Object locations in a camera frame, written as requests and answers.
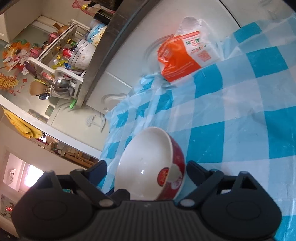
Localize red white bowl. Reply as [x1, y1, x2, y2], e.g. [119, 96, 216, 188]
[114, 127, 186, 201]

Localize stacked white bowls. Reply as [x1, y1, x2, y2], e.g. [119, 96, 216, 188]
[68, 39, 96, 70]

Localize yellow cloth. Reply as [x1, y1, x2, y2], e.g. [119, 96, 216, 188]
[2, 107, 43, 139]

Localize blue checkered tablecloth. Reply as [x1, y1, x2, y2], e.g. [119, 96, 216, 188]
[98, 15, 295, 240]

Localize green plastic clip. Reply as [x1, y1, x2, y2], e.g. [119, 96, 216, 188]
[69, 99, 77, 110]

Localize white utensil rack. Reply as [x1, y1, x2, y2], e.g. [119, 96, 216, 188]
[25, 57, 83, 99]

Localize steel ladle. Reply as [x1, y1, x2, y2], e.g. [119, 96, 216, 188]
[38, 79, 71, 100]

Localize white spice shelf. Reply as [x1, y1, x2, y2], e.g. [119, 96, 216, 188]
[37, 20, 90, 65]

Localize dragon paper decoration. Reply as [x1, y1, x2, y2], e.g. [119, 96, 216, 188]
[2, 39, 43, 72]

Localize orange white plastic packet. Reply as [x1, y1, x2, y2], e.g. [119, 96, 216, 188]
[158, 16, 224, 82]

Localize white cabinet doors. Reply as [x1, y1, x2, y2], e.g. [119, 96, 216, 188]
[85, 1, 295, 113]

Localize blue yellow small bowl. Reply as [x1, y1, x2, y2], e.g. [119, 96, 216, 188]
[86, 19, 107, 47]

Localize dark soy sauce bottle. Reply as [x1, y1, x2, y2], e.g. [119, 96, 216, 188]
[81, 4, 113, 25]

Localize grey steel countertop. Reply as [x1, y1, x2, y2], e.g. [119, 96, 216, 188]
[76, 0, 159, 107]

